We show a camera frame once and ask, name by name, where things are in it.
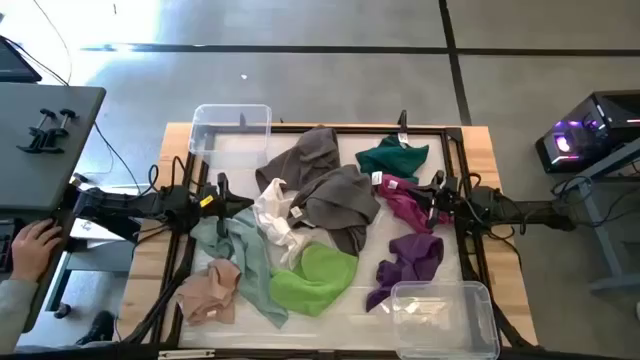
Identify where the grey metal stand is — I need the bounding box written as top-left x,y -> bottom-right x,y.
557,137 -> 640,294

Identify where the black lit computer tower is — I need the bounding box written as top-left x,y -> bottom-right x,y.
534,89 -> 640,175

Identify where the person's hand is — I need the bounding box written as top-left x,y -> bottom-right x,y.
9,218 -> 64,284

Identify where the magenta towel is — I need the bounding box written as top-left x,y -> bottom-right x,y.
374,172 -> 454,235

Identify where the person's shoe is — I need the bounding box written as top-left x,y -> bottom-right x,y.
75,309 -> 116,346

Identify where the white towel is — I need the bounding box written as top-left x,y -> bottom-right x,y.
251,177 -> 314,271

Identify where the person's forearm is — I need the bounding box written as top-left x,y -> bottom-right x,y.
0,277 -> 40,356

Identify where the grey desk leg base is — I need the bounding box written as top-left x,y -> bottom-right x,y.
47,239 -> 136,314

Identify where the black monitor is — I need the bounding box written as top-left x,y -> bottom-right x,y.
0,35 -> 43,84

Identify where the black keyboard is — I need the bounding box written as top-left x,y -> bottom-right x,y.
0,219 -> 16,274

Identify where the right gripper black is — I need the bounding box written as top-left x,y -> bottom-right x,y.
405,170 -> 459,230

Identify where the purple towel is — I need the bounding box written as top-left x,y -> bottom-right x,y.
364,232 -> 445,314

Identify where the beige towel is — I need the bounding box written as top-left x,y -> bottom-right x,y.
174,257 -> 243,327

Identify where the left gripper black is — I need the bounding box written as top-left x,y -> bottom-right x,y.
198,172 -> 255,236

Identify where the grey desk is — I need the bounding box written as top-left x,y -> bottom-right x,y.
0,82 -> 107,334

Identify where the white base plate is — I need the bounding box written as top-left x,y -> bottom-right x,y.
69,217 -> 136,244

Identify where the sage green towel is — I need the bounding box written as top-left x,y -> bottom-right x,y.
189,207 -> 290,330

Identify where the black screw clamp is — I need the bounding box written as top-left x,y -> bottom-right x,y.
37,108 -> 80,151
16,108 -> 58,154

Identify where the dark green towel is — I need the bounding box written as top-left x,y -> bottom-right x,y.
354,133 -> 430,185

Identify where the lime green towel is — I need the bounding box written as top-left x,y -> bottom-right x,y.
268,241 -> 360,318

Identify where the clear plastic bin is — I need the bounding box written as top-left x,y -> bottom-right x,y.
390,279 -> 501,360
187,103 -> 274,174

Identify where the black metal table frame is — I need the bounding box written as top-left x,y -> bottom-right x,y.
119,122 -> 539,360

